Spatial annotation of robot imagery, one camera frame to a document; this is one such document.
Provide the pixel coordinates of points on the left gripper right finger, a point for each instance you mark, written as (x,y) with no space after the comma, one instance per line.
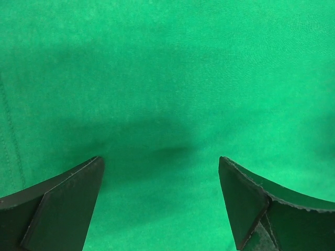
(264,215)

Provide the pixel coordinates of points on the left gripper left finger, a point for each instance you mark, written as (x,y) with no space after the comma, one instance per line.
(54,214)

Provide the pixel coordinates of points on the green t-shirt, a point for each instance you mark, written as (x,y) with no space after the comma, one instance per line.
(161,90)

